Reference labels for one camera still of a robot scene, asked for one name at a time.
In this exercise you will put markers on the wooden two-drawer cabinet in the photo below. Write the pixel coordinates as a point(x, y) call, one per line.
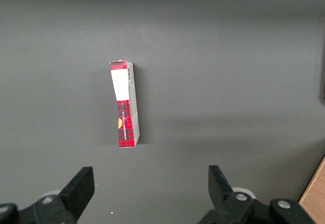
point(316, 198)

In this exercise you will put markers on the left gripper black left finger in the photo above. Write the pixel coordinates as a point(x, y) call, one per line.
point(76, 196)

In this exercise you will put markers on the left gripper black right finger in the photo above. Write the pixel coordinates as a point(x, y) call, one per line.
point(223, 196)

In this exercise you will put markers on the red plaid cardboard box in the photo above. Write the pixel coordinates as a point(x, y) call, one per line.
point(124, 87)

